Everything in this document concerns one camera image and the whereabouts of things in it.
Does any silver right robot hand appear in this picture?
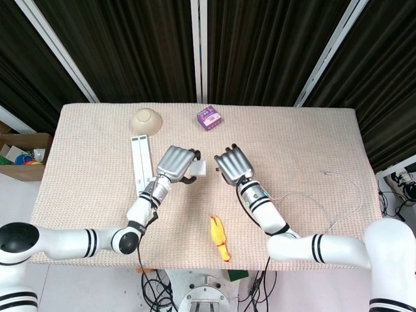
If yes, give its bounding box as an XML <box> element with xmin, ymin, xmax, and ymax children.
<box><xmin>213</xmin><ymin>142</ymin><xmax>255</xmax><ymax>187</ymax></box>

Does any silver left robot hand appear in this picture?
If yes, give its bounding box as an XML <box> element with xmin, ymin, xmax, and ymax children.
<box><xmin>156</xmin><ymin>145</ymin><xmax>202</xmax><ymax>187</ymax></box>

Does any white charger block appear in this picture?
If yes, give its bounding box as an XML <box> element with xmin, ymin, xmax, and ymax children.
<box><xmin>188</xmin><ymin>158</ymin><xmax>208</xmax><ymax>178</ymax></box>

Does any white cable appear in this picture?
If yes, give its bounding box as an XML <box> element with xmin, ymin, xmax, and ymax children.
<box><xmin>213</xmin><ymin>166</ymin><xmax>364</xmax><ymax>233</ymax></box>

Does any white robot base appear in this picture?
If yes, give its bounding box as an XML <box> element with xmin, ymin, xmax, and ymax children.
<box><xmin>164</xmin><ymin>269</ymin><xmax>241</xmax><ymax>312</ymax></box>

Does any green block under table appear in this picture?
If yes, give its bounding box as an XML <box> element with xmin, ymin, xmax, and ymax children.
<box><xmin>227</xmin><ymin>270</ymin><xmax>250</xmax><ymax>282</ymax></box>

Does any long white power strip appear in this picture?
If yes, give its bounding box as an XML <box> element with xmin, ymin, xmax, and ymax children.
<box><xmin>131</xmin><ymin>135</ymin><xmax>155</xmax><ymax>196</ymax></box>

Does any beige upturned bowl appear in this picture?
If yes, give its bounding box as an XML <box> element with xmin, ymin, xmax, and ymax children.
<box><xmin>129</xmin><ymin>107</ymin><xmax>163</xmax><ymax>137</ymax></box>

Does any beige woven tablecloth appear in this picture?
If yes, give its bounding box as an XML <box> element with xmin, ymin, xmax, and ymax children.
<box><xmin>27</xmin><ymin>103</ymin><xmax>396</xmax><ymax>271</ymax></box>

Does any small purple box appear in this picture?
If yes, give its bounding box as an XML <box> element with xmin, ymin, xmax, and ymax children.
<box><xmin>196</xmin><ymin>104</ymin><xmax>223</xmax><ymax>132</ymax></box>

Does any yellow rubber chicken toy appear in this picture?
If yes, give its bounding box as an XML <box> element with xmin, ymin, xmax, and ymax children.
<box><xmin>208</xmin><ymin>214</ymin><xmax>233</xmax><ymax>263</ymax></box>

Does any black curtain panel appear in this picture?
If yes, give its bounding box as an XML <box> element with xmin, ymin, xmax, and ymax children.
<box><xmin>0</xmin><ymin>0</ymin><xmax>92</xmax><ymax>135</ymax></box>
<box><xmin>207</xmin><ymin>0</ymin><xmax>352</xmax><ymax>107</ymax></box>
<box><xmin>34</xmin><ymin>0</ymin><xmax>198</xmax><ymax>103</ymax></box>
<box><xmin>304</xmin><ymin>0</ymin><xmax>416</xmax><ymax>173</ymax></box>

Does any cardboard box with clutter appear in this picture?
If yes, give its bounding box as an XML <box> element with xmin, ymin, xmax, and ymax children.
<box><xmin>0</xmin><ymin>122</ymin><xmax>53</xmax><ymax>182</ymax></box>

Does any black and white sneaker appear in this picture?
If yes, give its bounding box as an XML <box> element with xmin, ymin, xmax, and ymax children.
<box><xmin>389</xmin><ymin>169</ymin><xmax>416</xmax><ymax>206</ymax></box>

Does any aluminium frame post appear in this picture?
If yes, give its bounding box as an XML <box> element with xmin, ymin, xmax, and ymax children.
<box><xmin>190</xmin><ymin>0</ymin><xmax>209</xmax><ymax>104</ymax></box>
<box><xmin>293</xmin><ymin>0</ymin><xmax>371</xmax><ymax>108</ymax></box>
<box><xmin>14</xmin><ymin>0</ymin><xmax>100</xmax><ymax>103</ymax></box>

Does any black floor cable bundle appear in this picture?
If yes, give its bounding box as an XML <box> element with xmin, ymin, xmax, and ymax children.
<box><xmin>378</xmin><ymin>191</ymin><xmax>416</xmax><ymax>224</ymax></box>
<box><xmin>239</xmin><ymin>256</ymin><xmax>278</xmax><ymax>312</ymax></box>
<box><xmin>136</xmin><ymin>253</ymin><xmax>179</xmax><ymax>312</ymax></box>

